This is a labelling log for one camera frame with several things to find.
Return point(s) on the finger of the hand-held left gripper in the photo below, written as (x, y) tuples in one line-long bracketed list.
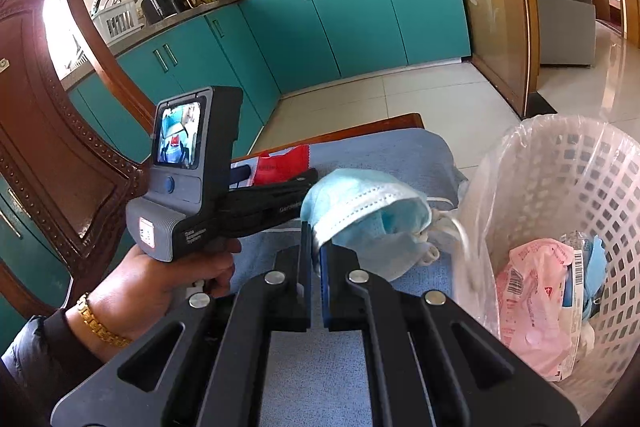
[(280, 186), (270, 214)]

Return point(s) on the white dish rack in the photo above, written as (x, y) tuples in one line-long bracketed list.
[(117, 21)]

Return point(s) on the white plastic mesh basket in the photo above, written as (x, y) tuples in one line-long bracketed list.
[(480, 227)]

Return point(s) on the person's left forearm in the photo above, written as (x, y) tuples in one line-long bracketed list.
[(45, 357)]

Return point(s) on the clear plastic wrapper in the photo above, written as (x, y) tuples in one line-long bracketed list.
[(577, 267)]

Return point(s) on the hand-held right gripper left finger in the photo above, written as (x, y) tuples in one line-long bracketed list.
[(295, 297)]

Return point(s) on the pink plastic bag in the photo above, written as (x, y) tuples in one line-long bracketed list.
[(530, 307)]

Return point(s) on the black air fryer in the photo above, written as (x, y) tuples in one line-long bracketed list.
[(165, 3)]

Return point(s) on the blue face mask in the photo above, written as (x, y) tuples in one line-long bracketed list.
[(597, 264), (360, 207)]

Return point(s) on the person's left hand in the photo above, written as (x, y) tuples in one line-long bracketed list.
[(150, 287)]

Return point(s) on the blue striped towel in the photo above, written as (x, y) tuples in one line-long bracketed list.
[(390, 157)]

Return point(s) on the wooden framed glass door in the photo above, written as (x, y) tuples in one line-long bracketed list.
[(490, 7)]

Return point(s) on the red packet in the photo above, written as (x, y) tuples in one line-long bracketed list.
[(280, 167)]

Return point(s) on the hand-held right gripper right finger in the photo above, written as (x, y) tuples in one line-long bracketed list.
[(327, 292)]

